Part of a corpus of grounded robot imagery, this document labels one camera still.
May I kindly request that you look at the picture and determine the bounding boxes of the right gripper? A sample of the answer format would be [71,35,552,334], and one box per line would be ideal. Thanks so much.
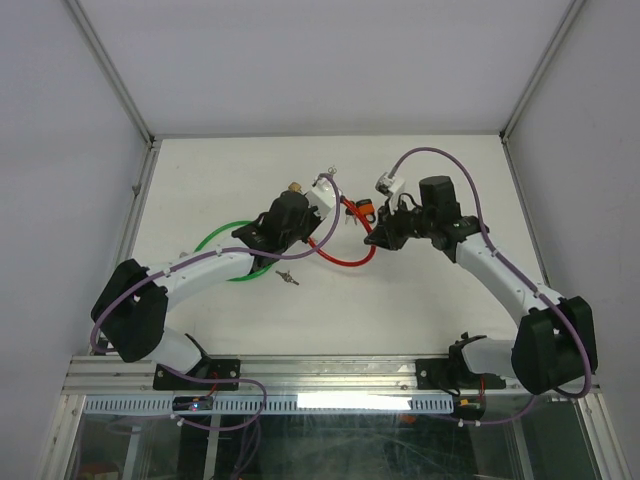
[364,197,435,251]

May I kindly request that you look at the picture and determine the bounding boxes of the red cable lock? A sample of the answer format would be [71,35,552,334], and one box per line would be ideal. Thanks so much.
[317,196,377,268]

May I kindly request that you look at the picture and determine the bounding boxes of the orange black padlock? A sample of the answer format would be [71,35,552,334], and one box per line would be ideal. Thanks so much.
[355,199,377,224]

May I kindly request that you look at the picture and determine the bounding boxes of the green cable lock keys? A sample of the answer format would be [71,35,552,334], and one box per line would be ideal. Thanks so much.
[276,270,299,286]

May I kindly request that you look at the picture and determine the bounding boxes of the green cable lock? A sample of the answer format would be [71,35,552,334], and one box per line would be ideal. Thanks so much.
[193,219,269,283]

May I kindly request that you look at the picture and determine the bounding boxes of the black head keys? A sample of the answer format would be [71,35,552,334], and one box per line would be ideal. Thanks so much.
[345,209,357,225]

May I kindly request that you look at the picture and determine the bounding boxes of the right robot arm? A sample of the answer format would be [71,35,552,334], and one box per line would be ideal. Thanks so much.
[365,174,598,395]

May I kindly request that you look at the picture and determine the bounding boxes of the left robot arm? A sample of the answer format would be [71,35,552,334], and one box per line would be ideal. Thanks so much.
[90,190,335,389]

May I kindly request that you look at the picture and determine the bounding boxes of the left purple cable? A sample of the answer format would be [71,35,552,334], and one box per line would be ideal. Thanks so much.
[89,172,344,376]

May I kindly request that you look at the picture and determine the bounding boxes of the purple cable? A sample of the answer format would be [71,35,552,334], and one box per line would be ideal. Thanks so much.
[89,172,344,376]
[387,147,599,426]

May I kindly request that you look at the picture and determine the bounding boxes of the aluminium mounting rail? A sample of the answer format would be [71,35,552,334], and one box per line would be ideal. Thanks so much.
[64,352,599,396]

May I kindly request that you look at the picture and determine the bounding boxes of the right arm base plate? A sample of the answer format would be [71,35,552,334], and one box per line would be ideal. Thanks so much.
[414,357,506,394]

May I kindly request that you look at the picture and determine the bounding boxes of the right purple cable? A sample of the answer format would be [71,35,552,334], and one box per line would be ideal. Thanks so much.
[387,147,599,426]

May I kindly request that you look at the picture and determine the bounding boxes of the slotted cable duct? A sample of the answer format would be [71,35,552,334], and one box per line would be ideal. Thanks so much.
[84,392,454,416]

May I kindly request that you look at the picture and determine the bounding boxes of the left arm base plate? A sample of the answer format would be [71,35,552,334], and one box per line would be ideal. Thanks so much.
[153,358,241,392]

